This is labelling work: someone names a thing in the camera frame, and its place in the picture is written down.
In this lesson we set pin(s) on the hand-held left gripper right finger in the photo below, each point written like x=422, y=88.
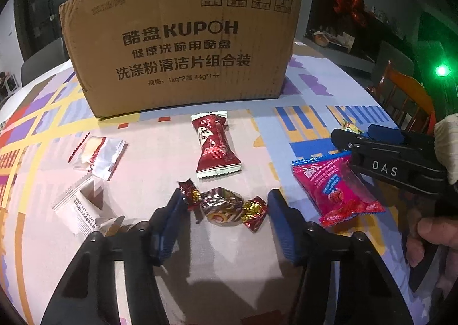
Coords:
x=282, y=228

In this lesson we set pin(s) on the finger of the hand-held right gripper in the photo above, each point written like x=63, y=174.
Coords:
x=386, y=135
x=347, y=140

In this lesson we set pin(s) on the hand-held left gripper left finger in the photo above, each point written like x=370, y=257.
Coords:
x=168, y=232

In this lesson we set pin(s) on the green and yellow candy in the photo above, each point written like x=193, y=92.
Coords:
x=352, y=127

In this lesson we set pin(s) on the pink snack packet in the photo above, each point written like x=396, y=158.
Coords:
x=332, y=192

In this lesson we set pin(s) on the brown twisted foil candy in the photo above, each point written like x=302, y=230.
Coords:
x=222, y=207

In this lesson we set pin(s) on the white red-edged snack packet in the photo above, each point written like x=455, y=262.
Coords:
x=109, y=160

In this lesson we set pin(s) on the dark red snack packet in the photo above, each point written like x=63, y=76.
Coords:
x=214, y=149

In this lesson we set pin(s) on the clear cream snack packet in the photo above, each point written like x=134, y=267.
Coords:
x=86, y=153

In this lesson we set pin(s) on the brown cardboard box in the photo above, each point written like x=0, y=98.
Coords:
x=179, y=71

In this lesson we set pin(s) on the person's right hand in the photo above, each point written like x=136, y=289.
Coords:
x=436, y=235

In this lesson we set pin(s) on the wooden chair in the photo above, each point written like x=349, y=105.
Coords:
x=411, y=88

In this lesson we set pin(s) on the colourful patterned tablecloth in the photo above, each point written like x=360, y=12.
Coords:
x=161, y=167

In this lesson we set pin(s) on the grey dining chair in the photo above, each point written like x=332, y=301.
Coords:
x=390, y=56
x=43, y=56

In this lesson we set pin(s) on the red foil balloons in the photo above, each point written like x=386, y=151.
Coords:
x=352, y=6

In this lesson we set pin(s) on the white shoe rack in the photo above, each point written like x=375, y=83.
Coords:
x=7, y=83

